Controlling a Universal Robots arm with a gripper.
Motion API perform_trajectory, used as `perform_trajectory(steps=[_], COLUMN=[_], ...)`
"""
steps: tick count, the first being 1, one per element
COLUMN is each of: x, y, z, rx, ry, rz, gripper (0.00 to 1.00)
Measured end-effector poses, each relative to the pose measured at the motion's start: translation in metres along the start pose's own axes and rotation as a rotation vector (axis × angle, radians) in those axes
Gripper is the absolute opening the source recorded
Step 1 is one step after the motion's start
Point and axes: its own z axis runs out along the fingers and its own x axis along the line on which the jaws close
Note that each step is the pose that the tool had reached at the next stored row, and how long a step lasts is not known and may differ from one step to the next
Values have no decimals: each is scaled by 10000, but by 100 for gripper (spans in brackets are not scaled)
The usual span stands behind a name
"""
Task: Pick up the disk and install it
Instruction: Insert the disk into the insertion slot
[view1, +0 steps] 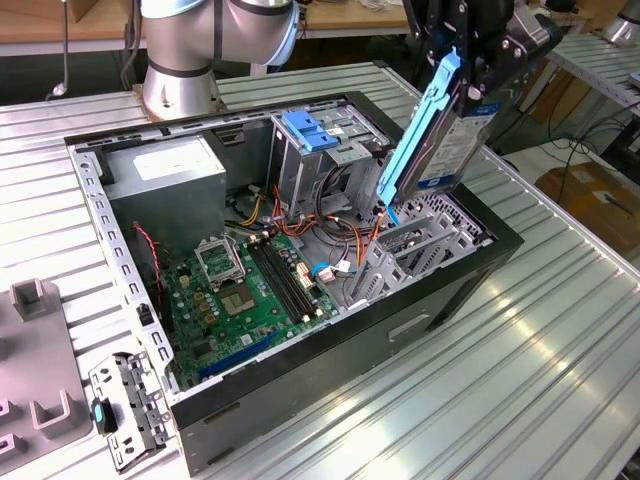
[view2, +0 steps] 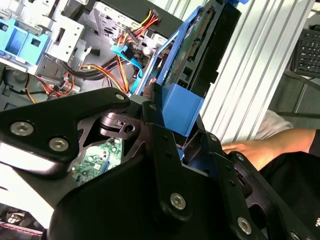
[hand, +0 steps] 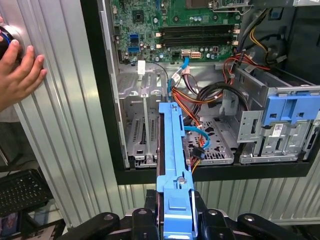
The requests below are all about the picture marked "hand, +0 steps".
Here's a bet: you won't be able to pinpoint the black thick cable bundle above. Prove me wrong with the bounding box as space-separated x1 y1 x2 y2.
199 81 251 112

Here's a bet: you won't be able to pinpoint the CPU socket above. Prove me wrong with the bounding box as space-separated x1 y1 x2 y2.
186 0 212 9

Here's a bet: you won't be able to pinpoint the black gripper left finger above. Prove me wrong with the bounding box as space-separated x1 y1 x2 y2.
57 189 165 240

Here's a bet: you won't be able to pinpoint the black RAM slot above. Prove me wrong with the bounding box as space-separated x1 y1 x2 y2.
156 30 241 36
159 25 238 31
159 36 238 42
156 40 240 48

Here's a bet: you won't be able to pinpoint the black open PC case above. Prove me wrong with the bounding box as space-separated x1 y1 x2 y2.
79 0 320 186

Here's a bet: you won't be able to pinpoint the coloured disk power wire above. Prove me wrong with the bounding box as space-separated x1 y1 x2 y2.
170 87 225 175

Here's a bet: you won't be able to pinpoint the green motherboard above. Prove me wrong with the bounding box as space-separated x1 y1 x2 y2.
109 0 243 65

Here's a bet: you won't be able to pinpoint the hard disk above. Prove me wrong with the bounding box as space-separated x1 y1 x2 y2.
154 101 201 239

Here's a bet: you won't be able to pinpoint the grey metal disk bay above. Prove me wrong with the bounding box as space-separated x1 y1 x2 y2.
115 69 237 169

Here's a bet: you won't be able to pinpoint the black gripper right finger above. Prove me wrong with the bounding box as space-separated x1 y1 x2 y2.
194 191 301 240

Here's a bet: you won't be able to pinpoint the blue data wire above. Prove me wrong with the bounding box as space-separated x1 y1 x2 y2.
167 56 212 152

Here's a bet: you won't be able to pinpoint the person's hand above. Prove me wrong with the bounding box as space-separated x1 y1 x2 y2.
0 39 48 113

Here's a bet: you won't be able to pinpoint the metal socket cover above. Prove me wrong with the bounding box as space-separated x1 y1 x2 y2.
212 0 252 13

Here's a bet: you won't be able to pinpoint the grey metal drive cage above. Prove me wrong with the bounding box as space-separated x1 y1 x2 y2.
234 66 320 165

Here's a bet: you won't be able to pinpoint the yellow main power wires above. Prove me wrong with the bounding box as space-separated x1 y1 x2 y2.
238 8 288 66

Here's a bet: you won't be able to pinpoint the blue drive cage latch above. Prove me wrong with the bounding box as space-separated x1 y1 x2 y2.
262 91 320 126

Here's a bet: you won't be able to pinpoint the red orange wire bundle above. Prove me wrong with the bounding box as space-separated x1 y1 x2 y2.
223 53 272 85

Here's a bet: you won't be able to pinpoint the round black tool blue ring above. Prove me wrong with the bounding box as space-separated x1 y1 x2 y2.
0 24 25 62

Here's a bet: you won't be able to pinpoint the black keyboard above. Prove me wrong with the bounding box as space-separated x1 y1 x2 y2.
0 169 54 219

